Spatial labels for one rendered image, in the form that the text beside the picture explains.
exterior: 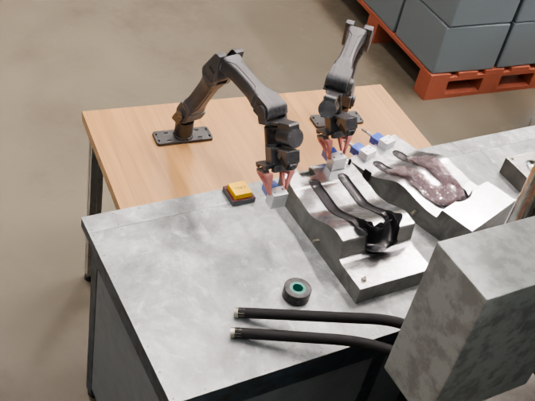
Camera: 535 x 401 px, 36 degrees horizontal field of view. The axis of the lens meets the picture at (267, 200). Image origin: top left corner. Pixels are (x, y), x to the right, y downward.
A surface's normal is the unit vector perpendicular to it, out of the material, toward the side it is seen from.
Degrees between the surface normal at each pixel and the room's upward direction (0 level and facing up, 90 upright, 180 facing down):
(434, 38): 90
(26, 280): 0
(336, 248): 90
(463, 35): 90
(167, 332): 0
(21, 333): 0
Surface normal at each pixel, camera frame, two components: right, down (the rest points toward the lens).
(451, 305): -0.88, 0.19
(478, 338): 0.45, 0.64
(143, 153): 0.17, -0.74
